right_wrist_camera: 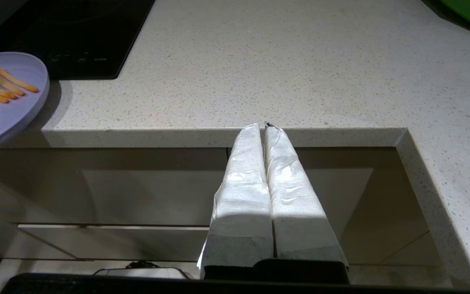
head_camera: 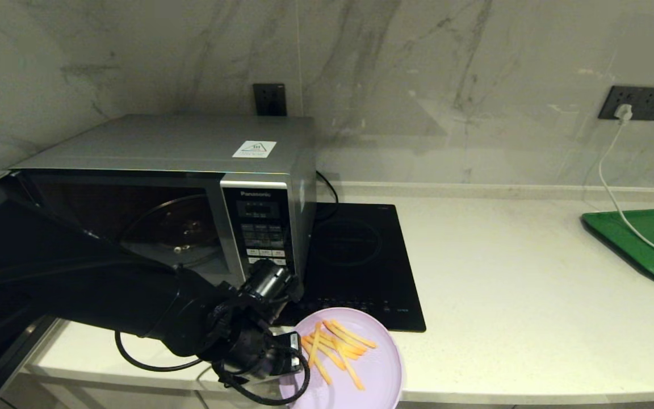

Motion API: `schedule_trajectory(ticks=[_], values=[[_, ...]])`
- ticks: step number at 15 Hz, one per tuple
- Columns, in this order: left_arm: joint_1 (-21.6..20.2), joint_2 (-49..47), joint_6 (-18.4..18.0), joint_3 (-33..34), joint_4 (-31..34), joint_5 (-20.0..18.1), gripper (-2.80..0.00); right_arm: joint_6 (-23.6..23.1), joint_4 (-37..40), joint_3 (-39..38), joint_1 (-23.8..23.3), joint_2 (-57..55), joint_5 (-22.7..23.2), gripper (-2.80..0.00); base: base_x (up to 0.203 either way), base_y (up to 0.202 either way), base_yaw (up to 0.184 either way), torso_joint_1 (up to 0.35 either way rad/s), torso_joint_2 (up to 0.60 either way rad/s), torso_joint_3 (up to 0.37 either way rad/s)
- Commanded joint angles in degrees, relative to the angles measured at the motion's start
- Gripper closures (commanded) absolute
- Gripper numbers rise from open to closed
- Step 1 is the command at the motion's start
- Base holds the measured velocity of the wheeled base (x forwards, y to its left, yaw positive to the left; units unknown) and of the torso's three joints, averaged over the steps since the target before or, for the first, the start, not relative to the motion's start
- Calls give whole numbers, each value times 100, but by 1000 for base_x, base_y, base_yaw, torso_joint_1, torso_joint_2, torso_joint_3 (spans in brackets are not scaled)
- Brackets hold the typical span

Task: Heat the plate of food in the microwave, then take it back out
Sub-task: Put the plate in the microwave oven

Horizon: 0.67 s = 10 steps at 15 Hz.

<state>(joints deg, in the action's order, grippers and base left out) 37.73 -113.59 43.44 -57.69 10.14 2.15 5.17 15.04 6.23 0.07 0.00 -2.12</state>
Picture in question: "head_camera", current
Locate purple round plate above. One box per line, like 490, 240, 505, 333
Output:
279, 307, 404, 409

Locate silver Panasonic microwave oven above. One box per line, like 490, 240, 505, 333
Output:
9, 114, 317, 296

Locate black induction cooktop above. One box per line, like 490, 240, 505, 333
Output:
270, 203, 427, 333

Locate glossy beige base cabinet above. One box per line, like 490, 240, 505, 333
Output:
0, 375, 654, 409

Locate white warning sticker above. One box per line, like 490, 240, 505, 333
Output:
232, 140, 278, 159

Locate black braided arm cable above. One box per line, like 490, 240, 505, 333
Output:
114, 329, 311, 407

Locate small black wall socket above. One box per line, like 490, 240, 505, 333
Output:
254, 84, 288, 116

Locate white power cable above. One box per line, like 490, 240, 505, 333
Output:
596, 122, 654, 260

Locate wide black wall socket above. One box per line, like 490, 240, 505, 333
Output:
597, 86, 654, 122

